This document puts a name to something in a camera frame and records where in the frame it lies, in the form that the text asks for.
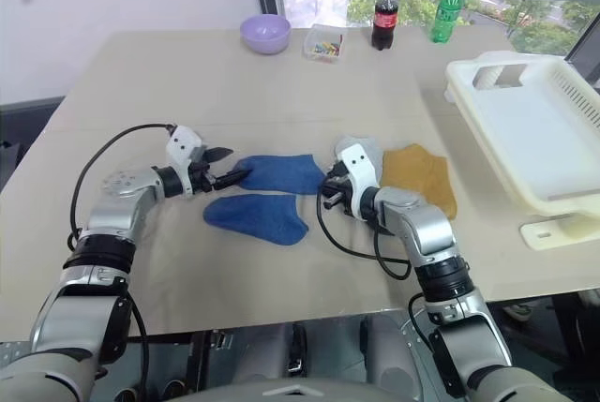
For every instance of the clear box with clothespins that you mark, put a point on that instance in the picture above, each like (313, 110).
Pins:
(324, 46)

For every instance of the purple plastic bowl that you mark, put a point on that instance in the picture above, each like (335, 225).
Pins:
(265, 34)

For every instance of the cola bottle red cap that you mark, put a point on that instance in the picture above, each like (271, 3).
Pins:
(385, 18)

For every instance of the green soda bottle yellow cap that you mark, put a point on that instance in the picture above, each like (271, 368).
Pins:
(447, 13)

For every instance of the dark grey cabinet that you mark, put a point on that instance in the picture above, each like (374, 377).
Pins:
(23, 135)

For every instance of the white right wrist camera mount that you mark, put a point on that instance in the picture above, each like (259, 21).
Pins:
(358, 163)

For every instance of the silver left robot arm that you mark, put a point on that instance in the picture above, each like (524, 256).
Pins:
(112, 214)

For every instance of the grey robot chest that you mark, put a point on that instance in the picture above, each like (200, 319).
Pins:
(300, 392)

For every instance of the black table leg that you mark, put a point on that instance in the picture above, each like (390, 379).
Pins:
(574, 332)

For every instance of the mustard yellow sock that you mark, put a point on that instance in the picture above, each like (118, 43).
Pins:
(422, 172)

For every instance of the grey robot legs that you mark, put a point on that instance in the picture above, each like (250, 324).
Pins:
(328, 350)

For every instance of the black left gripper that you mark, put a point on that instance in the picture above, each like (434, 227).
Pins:
(200, 172)

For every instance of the grey sock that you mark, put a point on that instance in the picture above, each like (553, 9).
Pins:
(370, 149)

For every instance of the white plastic basket base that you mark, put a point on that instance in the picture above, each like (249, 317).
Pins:
(548, 233)

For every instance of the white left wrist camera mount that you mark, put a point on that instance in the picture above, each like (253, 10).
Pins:
(182, 146)

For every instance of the white shoe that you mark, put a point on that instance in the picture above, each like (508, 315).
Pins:
(518, 312)

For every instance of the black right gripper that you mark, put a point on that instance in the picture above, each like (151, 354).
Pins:
(344, 191)

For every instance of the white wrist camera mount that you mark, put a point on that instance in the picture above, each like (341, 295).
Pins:
(358, 163)
(182, 146)

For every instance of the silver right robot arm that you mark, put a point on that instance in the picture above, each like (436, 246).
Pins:
(422, 233)

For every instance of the blue sock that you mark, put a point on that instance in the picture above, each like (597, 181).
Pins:
(262, 219)
(281, 174)

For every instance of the white plastic basket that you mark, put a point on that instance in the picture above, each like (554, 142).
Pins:
(529, 130)

